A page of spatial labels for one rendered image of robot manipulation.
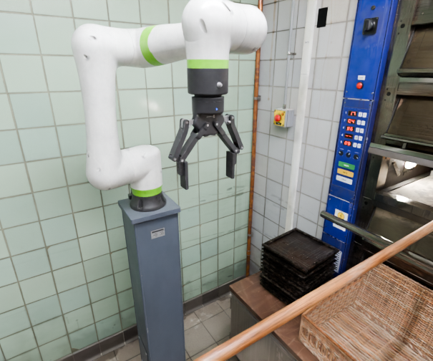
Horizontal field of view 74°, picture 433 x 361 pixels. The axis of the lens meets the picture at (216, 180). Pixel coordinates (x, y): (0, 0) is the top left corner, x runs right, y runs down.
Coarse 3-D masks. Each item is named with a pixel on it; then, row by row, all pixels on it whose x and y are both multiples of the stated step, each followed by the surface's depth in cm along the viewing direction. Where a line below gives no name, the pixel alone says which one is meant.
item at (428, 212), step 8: (376, 192) 138; (384, 192) 138; (376, 200) 138; (384, 200) 134; (392, 200) 131; (400, 200) 129; (408, 200) 129; (400, 208) 129; (408, 208) 126; (416, 208) 124; (424, 208) 121; (432, 208) 121; (424, 216) 121; (432, 216) 119
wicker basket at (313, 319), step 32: (352, 288) 143; (416, 288) 126; (320, 320) 135; (352, 320) 140; (384, 320) 136; (416, 320) 126; (320, 352) 120; (352, 352) 124; (384, 352) 124; (416, 352) 124
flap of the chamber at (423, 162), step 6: (372, 150) 120; (378, 150) 118; (384, 150) 116; (384, 156) 116; (390, 156) 114; (396, 156) 112; (402, 156) 110; (408, 156) 109; (408, 162) 109; (414, 162) 107; (420, 162) 106; (426, 162) 104; (432, 162) 103
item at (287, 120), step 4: (276, 108) 173; (280, 108) 173; (276, 112) 172; (280, 112) 169; (284, 112) 166; (288, 112) 167; (292, 112) 168; (284, 116) 167; (288, 116) 168; (292, 116) 169; (280, 120) 170; (284, 120) 168; (288, 120) 169; (292, 120) 170; (276, 124) 173; (280, 124) 171; (284, 124) 168; (288, 124) 170; (292, 124) 171
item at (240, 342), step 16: (432, 224) 103; (400, 240) 94; (416, 240) 96; (384, 256) 86; (352, 272) 79; (320, 288) 74; (336, 288) 75; (288, 304) 69; (304, 304) 69; (272, 320) 64; (288, 320) 66; (240, 336) 60; (256, 336) 61; (208, 352) 57; (224, 352) 57
